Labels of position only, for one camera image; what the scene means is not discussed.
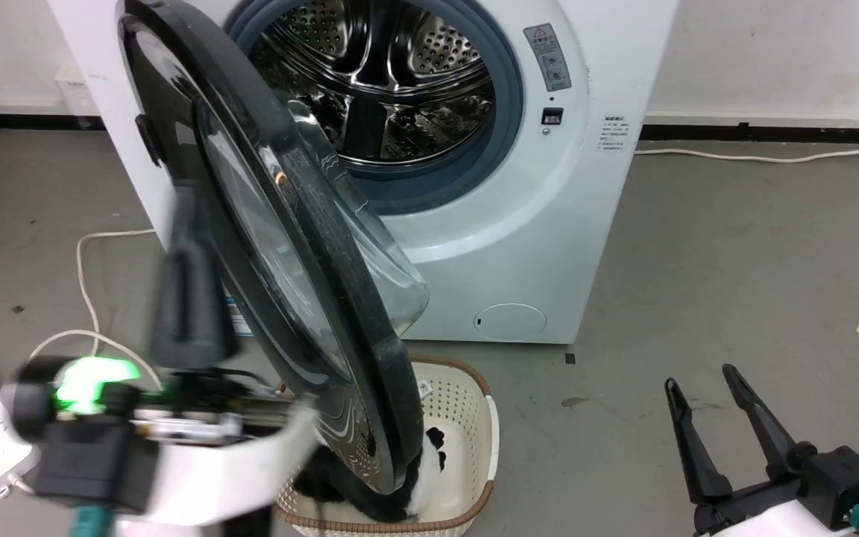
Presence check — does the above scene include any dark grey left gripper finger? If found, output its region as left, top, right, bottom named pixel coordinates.
left=149, top=185, right=241, bottom=369

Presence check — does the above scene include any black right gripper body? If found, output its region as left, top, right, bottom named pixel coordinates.
left=692, top=444, right=859, bottom=537

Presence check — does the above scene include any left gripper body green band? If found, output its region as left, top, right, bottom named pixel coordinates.
left=10, top=355, right=312, bottom=447

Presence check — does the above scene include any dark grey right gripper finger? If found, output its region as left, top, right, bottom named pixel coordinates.
left=722, top=363, right=819, bottom=480
left=664, top=377, right=734, bottom=505

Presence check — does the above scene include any black round washing machine door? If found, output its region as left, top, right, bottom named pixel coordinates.
left=116, top=0, right=430, bottom=494

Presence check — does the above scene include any white front-load washing machine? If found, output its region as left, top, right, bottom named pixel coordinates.
left=48, top=0, right=680, bottom=345

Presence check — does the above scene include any grey rubber door gasket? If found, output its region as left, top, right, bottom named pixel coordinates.
left=222, top=0, right=526, bottom=216

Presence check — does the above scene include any round white filter cover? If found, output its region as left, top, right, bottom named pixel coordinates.
left=473, top=303, right=548, bottom=343

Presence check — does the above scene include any cream perforated laundry basket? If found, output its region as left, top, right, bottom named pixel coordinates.
left=274, top=354, right=500, bottom=537

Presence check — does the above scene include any black and white clothing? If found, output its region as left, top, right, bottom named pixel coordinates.
left=294, top=425, right=448, bottom=523

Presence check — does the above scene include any steel perforated washer drum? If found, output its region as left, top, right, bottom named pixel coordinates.
left=249, top=0, right=496, bottom=165

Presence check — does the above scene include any small text label sticker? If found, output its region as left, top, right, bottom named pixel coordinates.
left=601, top=115, right=628, bottom=154

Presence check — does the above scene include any grey warning sticker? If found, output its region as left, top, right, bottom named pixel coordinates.
left=523, top=23, right=573, bottom=93

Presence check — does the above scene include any white power strip cable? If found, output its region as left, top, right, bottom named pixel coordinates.
left=27, top=329, right=166, bottom=392

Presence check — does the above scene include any thin white floor cable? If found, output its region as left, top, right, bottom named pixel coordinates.
left=75, top=227, right=158, bottom=338

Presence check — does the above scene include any white wall outlet box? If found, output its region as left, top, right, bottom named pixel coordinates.
left=53, top=66, right=100, bottom=117

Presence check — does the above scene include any white cable along wall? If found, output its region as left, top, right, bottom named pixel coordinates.
left=635, top=133, right=859, bottom=163

